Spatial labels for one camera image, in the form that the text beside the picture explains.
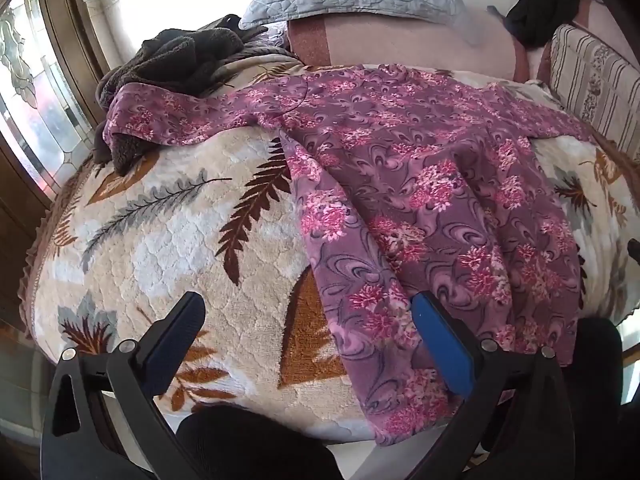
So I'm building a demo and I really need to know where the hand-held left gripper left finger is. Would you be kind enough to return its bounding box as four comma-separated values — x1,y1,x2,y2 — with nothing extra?
40,291,208,480

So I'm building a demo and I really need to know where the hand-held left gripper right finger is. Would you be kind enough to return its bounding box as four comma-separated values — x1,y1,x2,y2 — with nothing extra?
410,291,576,480

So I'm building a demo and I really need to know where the purple floral garment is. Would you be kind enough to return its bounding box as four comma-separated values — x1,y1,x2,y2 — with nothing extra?
102,63,608,448

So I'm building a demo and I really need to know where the leaf print fleece blanket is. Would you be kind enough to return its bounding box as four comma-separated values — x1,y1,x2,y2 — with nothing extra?
17,52,640,443

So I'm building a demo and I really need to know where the person's left leg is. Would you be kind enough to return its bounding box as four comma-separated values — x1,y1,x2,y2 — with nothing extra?
177,405,341,480

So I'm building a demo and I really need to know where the person's leg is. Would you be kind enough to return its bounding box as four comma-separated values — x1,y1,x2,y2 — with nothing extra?
177,405,341,480
570,317,623,480

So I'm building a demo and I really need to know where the person's right leg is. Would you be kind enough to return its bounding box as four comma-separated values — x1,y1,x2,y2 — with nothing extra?
570,317,623,480

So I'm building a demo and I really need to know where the leaded glass window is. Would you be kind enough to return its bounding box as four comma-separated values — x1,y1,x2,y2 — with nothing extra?
0,0,101,196

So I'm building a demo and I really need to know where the dark grey fleece cloth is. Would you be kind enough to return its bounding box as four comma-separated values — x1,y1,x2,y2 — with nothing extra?
92,14,296,177

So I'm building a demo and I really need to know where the striped floral cushion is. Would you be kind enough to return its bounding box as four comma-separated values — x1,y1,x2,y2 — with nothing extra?
547,22,640,148

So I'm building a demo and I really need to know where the black cloth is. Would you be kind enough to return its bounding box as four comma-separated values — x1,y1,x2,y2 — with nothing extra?
504,0,591,48

